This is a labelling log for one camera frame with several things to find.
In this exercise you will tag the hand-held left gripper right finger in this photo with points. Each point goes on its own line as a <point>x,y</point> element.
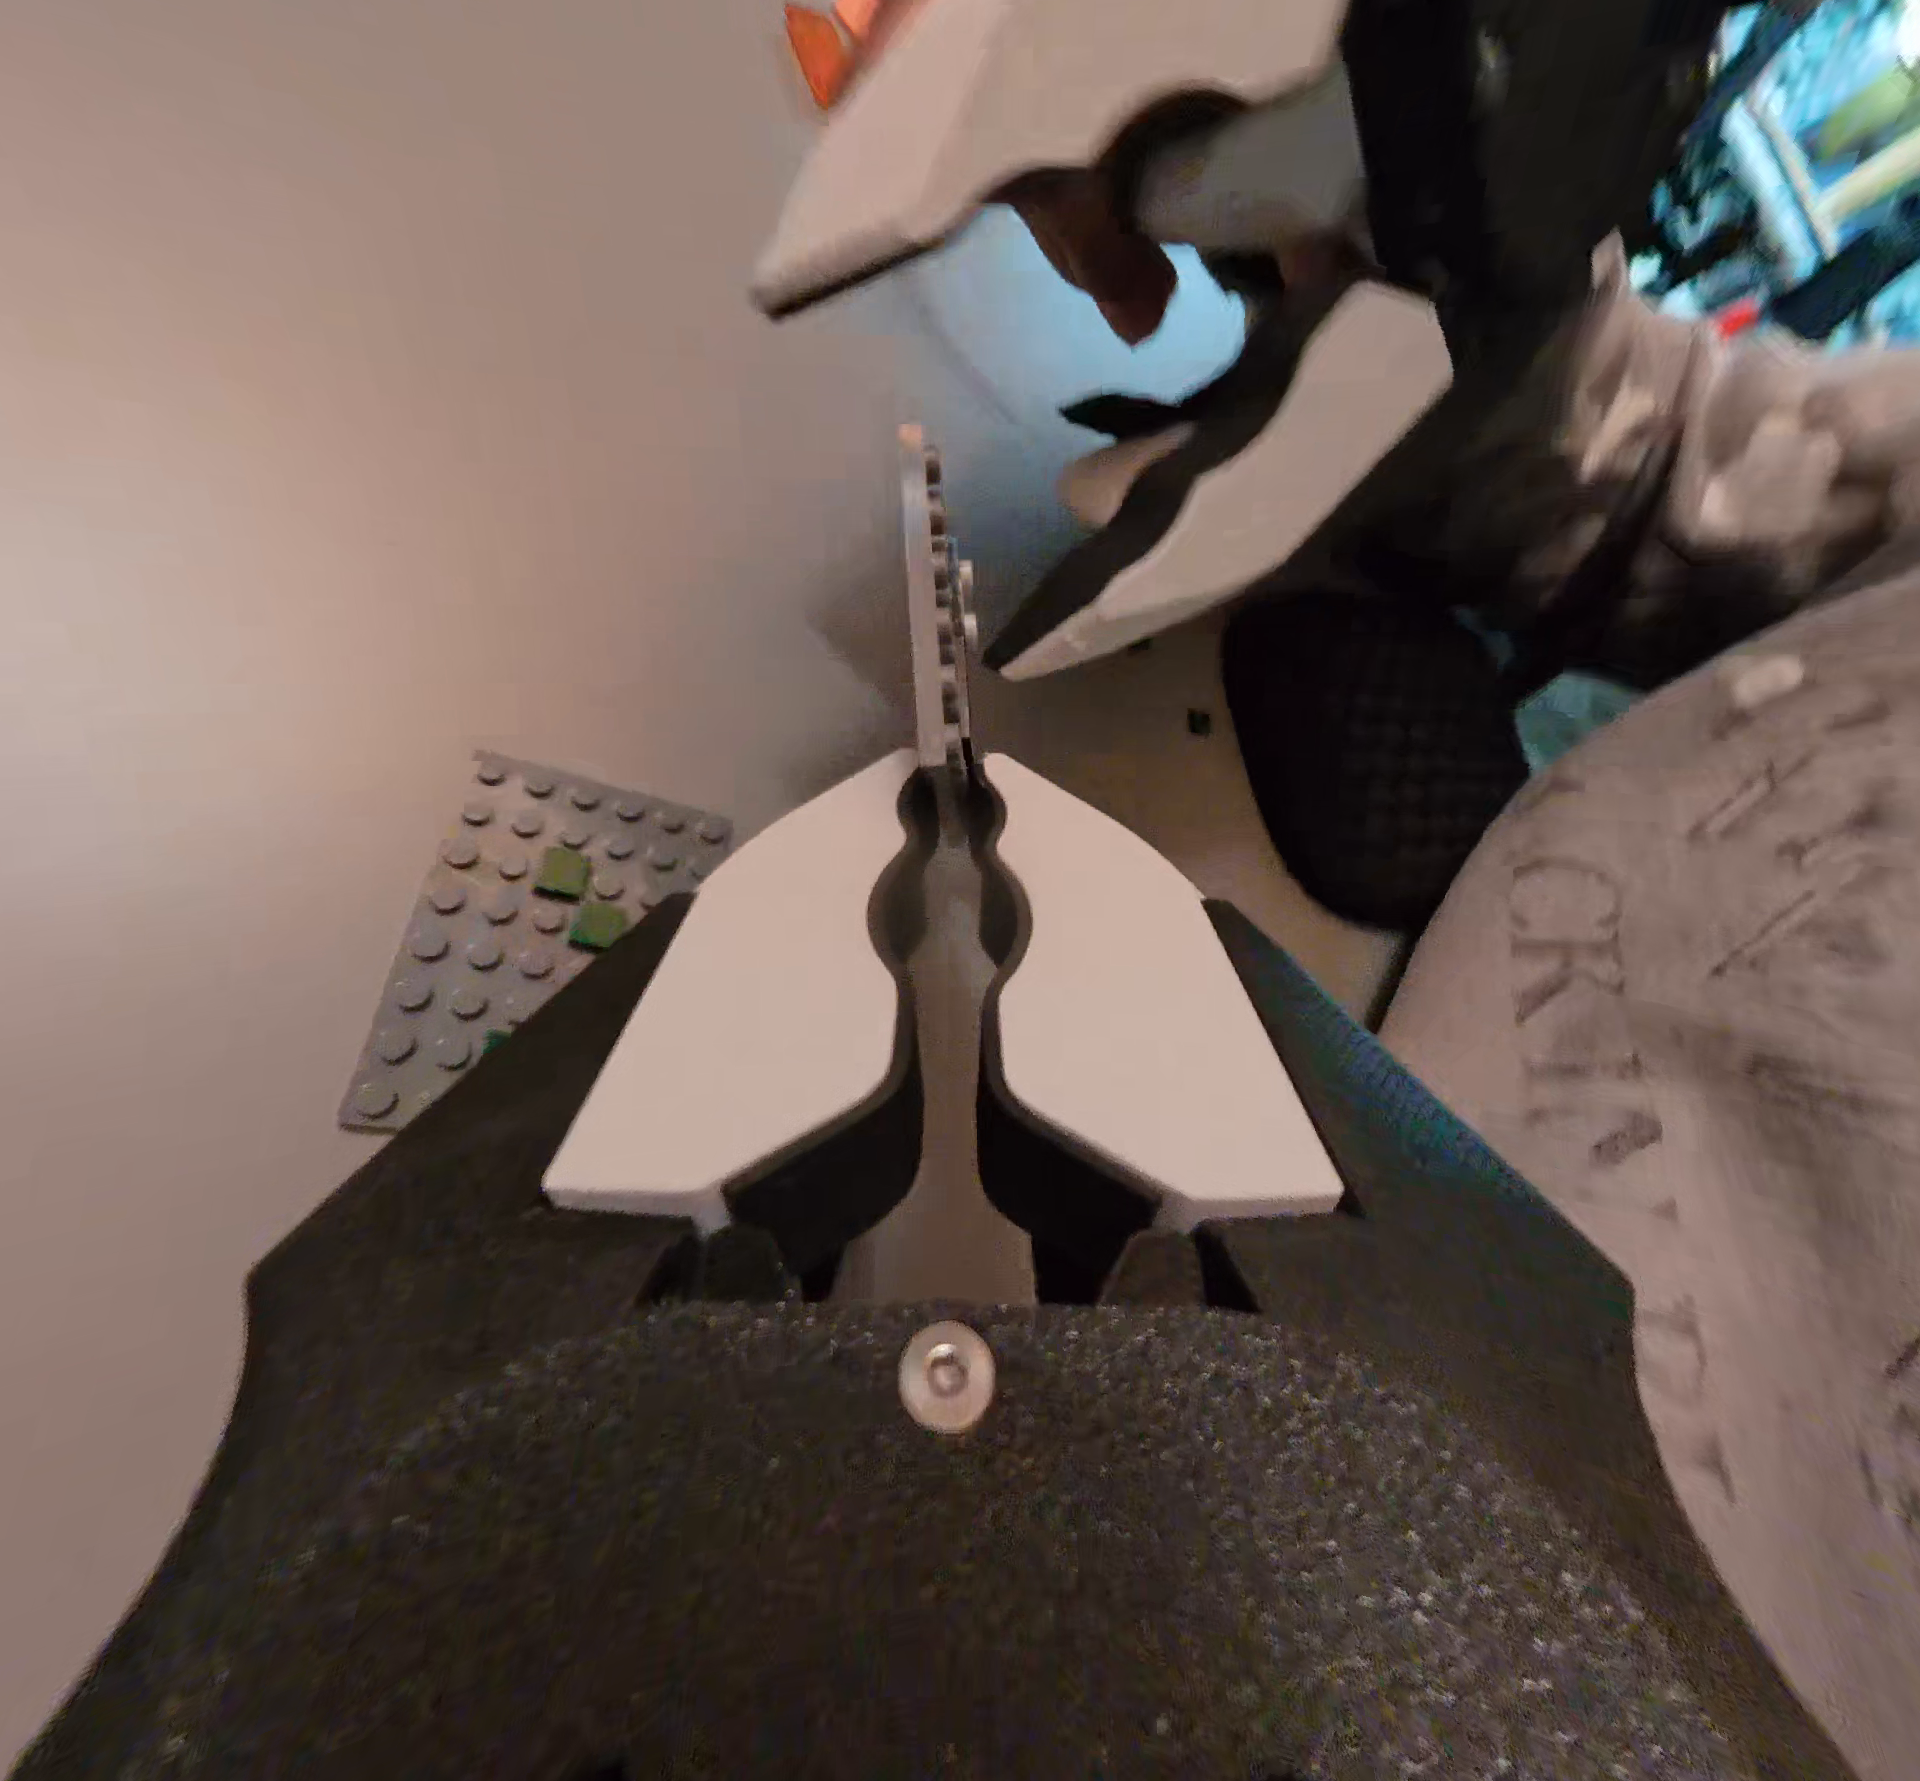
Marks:
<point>1155,1047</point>

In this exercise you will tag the large dark grey lego plate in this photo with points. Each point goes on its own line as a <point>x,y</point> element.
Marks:
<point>938,640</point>

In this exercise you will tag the person's right forearm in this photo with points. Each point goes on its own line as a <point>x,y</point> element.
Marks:
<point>1726,463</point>

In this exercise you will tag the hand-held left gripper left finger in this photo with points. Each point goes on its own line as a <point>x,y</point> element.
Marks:
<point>750,1031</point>

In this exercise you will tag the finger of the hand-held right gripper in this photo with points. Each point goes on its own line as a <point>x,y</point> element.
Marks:
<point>1305,463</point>
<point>1079,11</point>

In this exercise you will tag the small orange lego piece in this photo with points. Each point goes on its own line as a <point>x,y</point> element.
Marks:
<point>817,54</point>

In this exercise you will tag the person's right hand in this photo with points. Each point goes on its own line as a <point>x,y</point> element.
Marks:
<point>1110,251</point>

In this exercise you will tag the grey lego baseplate build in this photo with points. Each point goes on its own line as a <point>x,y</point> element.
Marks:
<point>481,941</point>

